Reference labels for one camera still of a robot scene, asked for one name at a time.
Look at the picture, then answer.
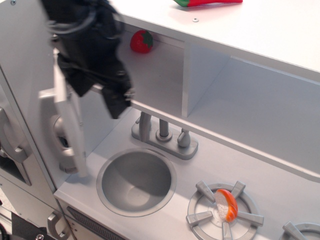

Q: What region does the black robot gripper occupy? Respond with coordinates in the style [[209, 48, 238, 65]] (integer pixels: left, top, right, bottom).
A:
[[51, 14, 134, 119]]

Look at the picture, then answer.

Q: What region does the grey toy microwave door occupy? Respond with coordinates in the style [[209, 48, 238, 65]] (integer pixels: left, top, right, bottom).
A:
[[51, 35, 88, 178]]

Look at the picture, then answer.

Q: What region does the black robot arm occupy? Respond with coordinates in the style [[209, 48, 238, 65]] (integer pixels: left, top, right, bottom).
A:
[[41, 0, 134, 119]]

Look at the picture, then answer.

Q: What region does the red toy strawberry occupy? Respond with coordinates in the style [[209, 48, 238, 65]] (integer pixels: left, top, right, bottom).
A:
[[130, 30, 154, 54]]

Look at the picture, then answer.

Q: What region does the round steel sink bowl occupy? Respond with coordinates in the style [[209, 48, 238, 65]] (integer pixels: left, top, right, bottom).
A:
[[96, 148, 177, 217]]

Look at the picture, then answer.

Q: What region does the grey toy faucet set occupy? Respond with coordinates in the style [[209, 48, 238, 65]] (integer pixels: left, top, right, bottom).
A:
[[131, 112, 199, 160]]

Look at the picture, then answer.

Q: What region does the red toy chili pepper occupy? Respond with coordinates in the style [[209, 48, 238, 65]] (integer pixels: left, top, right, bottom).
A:
[[174, 0, 243, 8]]

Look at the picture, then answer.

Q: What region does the dark oven vent grille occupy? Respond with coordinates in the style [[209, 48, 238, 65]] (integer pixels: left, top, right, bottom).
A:
[[66, 206, 124, 240]]

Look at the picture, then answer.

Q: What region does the grey left stove burner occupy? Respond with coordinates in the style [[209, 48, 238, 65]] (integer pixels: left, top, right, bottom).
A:
[[186, 180, 264, 240]]

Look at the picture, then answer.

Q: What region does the grey stove burner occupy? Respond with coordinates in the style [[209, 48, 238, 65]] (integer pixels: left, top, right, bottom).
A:
[[279, 221, 320, 240], [186, 180, 264, 240]]

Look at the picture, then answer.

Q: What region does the salmon nigiri sushi toy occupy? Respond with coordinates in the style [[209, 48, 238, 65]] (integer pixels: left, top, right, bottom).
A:
[[214, 188, 238, 223]]

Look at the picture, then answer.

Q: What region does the grey right stove burner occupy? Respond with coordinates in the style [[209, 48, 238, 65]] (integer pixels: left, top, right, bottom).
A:
[[279, 221, 320, 240]]

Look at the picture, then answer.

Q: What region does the grey toy wall phone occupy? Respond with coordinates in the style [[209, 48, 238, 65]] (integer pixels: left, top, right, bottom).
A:
[[49, 114, 78, 174]]

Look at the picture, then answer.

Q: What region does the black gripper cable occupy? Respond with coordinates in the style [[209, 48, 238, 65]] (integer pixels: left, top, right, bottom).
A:
[[47, 0, 123, 41]]

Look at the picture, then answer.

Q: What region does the grey fridge door handle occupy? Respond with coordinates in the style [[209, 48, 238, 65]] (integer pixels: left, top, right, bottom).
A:
[[0, 107, 29, 164]]

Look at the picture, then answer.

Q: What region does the grey oven door handle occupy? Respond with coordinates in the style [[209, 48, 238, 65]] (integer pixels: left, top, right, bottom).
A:
[[47, 212, 70, 240]]

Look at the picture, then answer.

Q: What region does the black bracket with screw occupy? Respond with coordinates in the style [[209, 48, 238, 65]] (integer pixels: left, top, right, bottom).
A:
[[0, 213, 51, 240]]

